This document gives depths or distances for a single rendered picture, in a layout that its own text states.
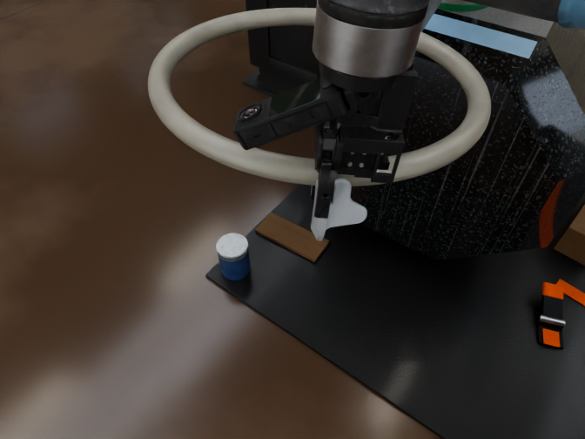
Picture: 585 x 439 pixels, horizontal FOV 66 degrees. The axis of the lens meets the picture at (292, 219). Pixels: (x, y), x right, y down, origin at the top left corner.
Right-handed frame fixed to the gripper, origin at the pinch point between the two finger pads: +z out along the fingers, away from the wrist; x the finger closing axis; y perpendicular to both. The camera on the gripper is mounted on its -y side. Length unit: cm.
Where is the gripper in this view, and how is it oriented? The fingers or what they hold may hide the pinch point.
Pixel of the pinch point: (314, 214)
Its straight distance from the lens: 55.2
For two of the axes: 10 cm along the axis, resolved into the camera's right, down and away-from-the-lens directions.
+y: 10.0, 0.7, 0.3
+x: 0.3, -7.1, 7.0
